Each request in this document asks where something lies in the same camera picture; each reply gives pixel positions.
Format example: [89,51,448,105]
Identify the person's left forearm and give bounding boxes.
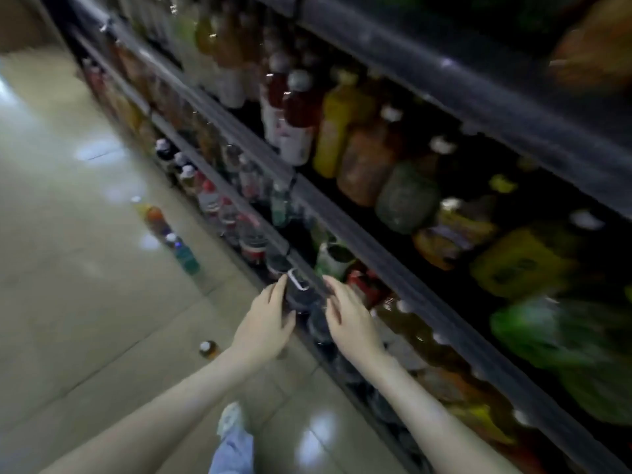
[39,348,270,474]

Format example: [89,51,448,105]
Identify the person's white left shoe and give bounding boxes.
[217,402,248,440]

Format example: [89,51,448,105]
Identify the dark grey store shelving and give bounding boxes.
[39,0,632,474]

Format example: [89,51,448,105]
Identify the person's left hand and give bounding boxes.
[229,274,298,367]

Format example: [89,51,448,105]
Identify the row of large water jugs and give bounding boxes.
[197,182,332,342]

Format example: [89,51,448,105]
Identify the row of dark beverage bottles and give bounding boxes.
[128,64,298,208]

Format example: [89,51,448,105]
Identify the person's right hand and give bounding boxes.
[323,274,388,371]

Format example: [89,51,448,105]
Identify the teal bottle blue cap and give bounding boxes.
[165,232,201,275]

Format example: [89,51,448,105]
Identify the person's blue jeans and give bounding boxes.
[207,431,258,474]

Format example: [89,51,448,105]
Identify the person's right forearm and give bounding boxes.
[363,352,525,474]

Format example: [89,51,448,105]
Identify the row of red yellow bottles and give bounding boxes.
[81,56,159,134]

